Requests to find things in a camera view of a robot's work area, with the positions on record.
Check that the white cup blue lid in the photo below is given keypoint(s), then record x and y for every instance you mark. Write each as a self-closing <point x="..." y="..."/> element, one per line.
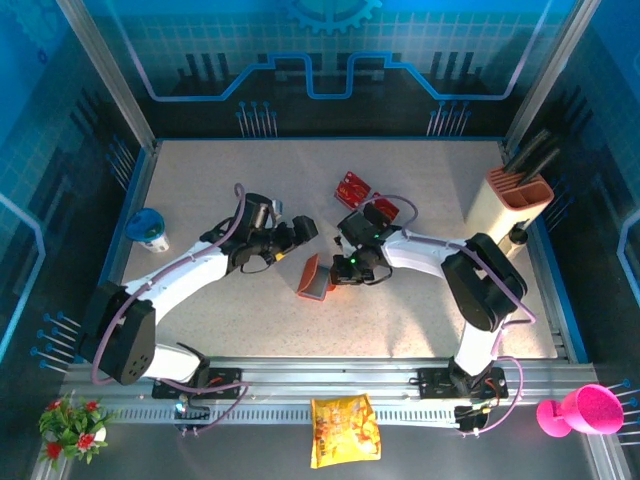
<point x="146" y="227"/>

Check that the aluminium mounting rail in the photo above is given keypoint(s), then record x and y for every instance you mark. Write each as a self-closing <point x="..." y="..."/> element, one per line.
<point x="325" y="370"/>

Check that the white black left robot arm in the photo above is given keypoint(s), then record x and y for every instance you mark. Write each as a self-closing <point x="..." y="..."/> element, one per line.
<point x="175" y="280"/>

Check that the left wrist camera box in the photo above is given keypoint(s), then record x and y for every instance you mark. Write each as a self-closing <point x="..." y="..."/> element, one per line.
<point x="276" y="209"/>

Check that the orange card holder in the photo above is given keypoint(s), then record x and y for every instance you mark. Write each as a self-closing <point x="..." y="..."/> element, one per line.
<point x="312" y="277"/>

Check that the artificial plant red flowers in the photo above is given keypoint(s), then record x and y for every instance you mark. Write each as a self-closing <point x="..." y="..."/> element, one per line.
<point x="75" y="430"/>

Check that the red credit card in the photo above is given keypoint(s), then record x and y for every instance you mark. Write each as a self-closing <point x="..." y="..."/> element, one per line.
<point x="387" y="207"/>

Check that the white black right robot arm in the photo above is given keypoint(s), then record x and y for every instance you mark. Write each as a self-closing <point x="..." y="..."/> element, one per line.
<point x="425" y="252"/>

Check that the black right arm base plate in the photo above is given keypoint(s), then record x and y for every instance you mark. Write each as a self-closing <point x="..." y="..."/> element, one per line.
<point x="435" y="380"/>

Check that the black credit card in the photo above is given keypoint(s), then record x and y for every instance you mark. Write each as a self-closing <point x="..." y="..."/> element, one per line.
<point x="372" y="211"/>

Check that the pink plastic goblet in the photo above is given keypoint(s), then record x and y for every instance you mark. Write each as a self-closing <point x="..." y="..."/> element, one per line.
<point x="595" y="412"/>

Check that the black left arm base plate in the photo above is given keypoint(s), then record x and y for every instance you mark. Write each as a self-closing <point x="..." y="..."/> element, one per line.
<point x="225" y="377"/>

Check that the small black-capped bottle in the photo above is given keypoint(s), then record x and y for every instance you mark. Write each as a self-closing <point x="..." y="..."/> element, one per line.
<point x="519" y="232"/>

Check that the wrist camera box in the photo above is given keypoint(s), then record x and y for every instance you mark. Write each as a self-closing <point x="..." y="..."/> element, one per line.
<point x="276" y="209"/>
<point x="341" y="243"/>

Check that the yellow snack bag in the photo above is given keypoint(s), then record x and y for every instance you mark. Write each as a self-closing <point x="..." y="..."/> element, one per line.
<point x="345" y="430"/>

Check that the aluminium frame post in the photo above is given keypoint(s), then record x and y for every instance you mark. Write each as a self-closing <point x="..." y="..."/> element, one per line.
<point x="550" y="65"/>
<point x="110" y="80"/>

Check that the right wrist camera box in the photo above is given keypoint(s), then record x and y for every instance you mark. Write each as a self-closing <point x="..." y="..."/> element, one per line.
<point x="341" y="243"/>

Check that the red snack packets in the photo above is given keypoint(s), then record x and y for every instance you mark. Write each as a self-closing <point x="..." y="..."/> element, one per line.
<point x="356" y="182"/>
<point x="346" y="197"/>

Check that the beige knife block orange top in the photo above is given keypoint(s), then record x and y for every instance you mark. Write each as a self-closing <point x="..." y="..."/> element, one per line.
<point x="495" y="210"/>

